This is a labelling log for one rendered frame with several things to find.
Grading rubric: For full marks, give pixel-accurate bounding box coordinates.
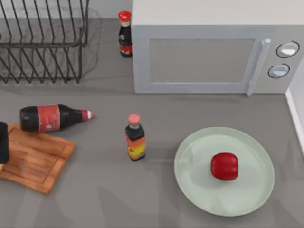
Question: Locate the dark bottle with orange label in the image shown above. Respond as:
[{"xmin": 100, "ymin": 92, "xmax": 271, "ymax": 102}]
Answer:
[{"xmin": 125, "ymin": 114, "xmax": 146, "ymax": 162}]

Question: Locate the microwave door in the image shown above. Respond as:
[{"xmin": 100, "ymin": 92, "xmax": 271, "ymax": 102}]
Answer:
[{"xmin": 132, "ymin": 25, "xmax": 271, "ymax": 95}]

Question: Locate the small dark red-capped bottle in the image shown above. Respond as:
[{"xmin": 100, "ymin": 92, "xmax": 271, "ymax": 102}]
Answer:
[{"xmin": 117, "ymin": 10, "xmax": 133, "ymax": 58}]

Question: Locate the large dark red-labelled bottle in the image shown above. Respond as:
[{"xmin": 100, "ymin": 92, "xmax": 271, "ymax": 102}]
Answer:
[{"xmin": 19, "ymin": 104, "xmax": 95, "ymax": 133}]

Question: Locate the pale grey microwave oven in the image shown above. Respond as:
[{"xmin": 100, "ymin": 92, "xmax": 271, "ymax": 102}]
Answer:
[{"xmin": 131, "ymin": 0, "xmax": 304, "ymax": 97}]

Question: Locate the pale green plate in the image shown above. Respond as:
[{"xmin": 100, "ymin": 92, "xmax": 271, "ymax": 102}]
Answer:
[{"xmin": 173, "ymin": 127, "xmax": 276, "ymax": 217}]

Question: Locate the wooden cutting board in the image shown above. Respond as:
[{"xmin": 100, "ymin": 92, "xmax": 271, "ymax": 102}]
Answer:
[{"xmin": 0, "ymin": 123, "xmax": 76, "ymax": 195}]

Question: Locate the grey microwave knob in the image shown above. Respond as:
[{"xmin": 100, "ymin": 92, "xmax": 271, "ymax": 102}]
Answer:
[
  {"xmin": 275, "ymin": 40, "xmax": 300, "ymax": 58},
  {"xmin": 267, "ymin": 63, "xmax": 291, "ymax": 79}
]

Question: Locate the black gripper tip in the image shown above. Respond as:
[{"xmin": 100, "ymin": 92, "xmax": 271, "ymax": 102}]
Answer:
[{"xmin": 0, "ymin": 122, "xmax": 10, "ymax": 164}]

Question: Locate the microwave door handle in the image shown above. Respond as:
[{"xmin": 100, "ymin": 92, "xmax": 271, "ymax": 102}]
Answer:
[{"xmin": 247, "ymin": 38, "xmax": 272, "ymax": 97}]

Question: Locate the black wire dish rack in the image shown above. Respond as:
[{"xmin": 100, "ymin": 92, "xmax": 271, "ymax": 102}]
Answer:
[{"xmin": 0, "ymin": 0, "xmax": 90, "ymax": 84}]

